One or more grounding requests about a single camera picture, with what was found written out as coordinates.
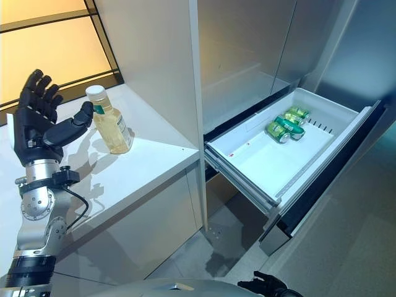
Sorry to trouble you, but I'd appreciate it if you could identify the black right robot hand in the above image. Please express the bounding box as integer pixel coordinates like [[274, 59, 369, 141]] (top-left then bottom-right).
[[237, 270, 287, 295]]

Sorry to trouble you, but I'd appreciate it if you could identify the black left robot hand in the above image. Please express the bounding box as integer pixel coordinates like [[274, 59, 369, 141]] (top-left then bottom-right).
[[14, 69, 95, 168]]

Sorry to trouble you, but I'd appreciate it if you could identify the yellow drink bottle white cap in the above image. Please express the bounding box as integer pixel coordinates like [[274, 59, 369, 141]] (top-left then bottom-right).
[[85, 85, 134, 155]]

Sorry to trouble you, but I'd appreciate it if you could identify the white fridge drawer dark front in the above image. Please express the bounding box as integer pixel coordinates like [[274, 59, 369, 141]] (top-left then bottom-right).
[[204, 87, 387, 254]]

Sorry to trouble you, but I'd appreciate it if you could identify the stainless steel fridge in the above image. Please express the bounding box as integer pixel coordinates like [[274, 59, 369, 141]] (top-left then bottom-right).
[[197, 0, 344, 140]]

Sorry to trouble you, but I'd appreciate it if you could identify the black framed amber window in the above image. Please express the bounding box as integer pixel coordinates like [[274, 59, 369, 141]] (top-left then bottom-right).
[[0, 0, 124, 127]]

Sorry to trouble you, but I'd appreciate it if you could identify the grey robot torso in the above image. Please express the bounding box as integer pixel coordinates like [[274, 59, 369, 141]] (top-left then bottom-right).
[[92, 278, 257, 297]]

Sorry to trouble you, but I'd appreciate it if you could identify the white counter cabinet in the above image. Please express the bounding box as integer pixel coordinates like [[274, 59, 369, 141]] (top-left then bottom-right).
[[0, 83, 208, 297]]

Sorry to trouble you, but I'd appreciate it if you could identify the white tall cabinet panel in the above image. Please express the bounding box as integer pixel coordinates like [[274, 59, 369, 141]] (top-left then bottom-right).
[[92, 0, 208, 230]]

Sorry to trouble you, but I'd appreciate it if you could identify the light green drink can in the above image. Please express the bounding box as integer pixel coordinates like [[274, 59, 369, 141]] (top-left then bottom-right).
[[283, 106, 310, 126], [266, 121, 291, 145]]

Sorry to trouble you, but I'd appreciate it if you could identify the dark green drink can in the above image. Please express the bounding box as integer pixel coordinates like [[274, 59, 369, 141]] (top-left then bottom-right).
[[273, 114, 306, 140]]

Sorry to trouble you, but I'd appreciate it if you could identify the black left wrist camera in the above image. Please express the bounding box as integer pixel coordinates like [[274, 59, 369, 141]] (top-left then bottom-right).
[[51, 165, 81, 187]]

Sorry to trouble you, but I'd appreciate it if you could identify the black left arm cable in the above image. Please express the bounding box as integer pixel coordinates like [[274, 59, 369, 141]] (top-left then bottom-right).
[[61, 184, 91, 231]]

